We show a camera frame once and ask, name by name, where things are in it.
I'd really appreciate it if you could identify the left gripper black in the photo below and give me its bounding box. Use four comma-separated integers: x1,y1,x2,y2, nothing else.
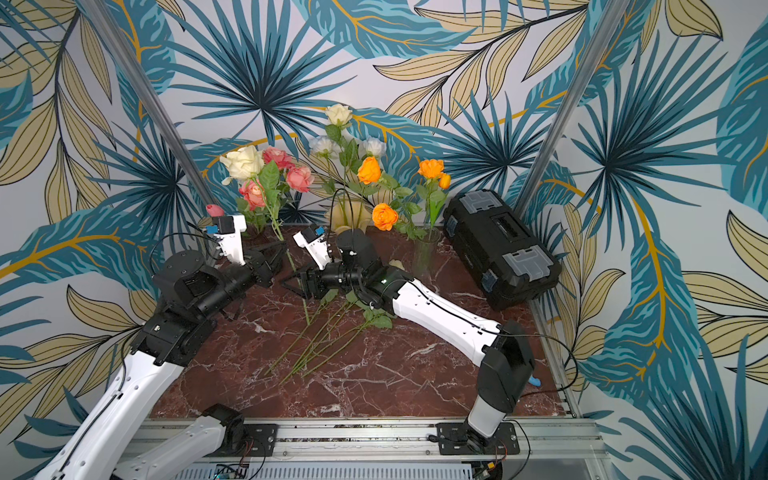
194,239,289,320

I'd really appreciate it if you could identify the pink tulip bud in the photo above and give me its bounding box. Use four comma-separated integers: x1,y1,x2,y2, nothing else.
206,204,227,217

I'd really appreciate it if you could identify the pink rose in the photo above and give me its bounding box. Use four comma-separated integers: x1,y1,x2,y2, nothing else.
284,166,314,193
262,147,295,171
239,180,267,232

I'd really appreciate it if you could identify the orange rose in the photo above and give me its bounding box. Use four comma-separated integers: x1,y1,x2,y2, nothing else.
415,158,446,232
357,156,414,204
372,203,427,240

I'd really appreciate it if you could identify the cream white rose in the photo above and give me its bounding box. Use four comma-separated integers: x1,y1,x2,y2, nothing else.
325,103,359,187

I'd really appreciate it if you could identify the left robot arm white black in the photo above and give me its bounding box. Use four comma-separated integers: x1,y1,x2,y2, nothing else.
36,242,286,479

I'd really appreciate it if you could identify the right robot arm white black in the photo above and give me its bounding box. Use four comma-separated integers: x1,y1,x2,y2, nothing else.
293,226,535,442

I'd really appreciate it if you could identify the white rose bunch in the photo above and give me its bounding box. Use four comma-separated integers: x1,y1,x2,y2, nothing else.
262,267,394,385

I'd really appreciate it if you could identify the cream yellow fluted vase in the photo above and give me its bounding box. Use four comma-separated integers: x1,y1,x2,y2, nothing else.
326,200,372,233

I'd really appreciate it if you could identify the clear glass vase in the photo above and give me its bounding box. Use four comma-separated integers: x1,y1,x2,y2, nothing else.
412,227,441,278

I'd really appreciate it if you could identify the black plastic toolbox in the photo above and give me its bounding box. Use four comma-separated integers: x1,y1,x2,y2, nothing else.
443,190,562,311

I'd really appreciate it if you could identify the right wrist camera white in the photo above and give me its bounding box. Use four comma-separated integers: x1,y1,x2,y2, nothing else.
293,225,332,270

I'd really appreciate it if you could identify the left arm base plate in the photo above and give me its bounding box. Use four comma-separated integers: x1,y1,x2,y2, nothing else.
206,423,278,458

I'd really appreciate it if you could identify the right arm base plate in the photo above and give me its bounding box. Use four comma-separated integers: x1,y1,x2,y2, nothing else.
434,422,520,457

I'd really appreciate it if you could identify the aluminium front rail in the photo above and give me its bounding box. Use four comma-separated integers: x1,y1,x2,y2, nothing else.
122,417,618,479

